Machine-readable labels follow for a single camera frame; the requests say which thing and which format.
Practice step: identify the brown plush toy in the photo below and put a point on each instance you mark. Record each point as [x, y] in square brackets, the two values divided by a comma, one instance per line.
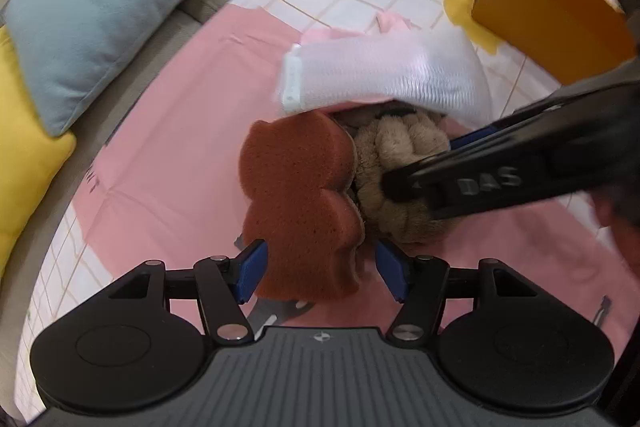
[395, 137]

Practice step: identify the person's right hand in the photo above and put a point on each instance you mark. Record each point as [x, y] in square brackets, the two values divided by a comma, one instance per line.
[620, 227]

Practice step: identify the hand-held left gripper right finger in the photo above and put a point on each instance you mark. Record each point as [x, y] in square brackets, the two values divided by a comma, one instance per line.
[392, 274]

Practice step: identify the brown sponge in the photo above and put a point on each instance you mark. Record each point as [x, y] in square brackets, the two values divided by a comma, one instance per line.
[295, 207]

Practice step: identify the pink cloth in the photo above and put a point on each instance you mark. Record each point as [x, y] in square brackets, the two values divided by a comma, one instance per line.
[392, 23]

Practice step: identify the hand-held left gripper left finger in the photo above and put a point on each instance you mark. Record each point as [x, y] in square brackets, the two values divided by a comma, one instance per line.
[250, 272]

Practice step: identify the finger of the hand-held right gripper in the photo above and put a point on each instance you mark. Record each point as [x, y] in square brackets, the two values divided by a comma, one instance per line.
[475, 136]
[450, 187]

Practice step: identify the yellow pillow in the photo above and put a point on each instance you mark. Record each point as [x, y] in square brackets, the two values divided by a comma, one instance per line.
[25, 147]

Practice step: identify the white mesh laundry bag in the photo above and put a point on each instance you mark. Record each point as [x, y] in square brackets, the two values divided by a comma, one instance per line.
[390, 72]

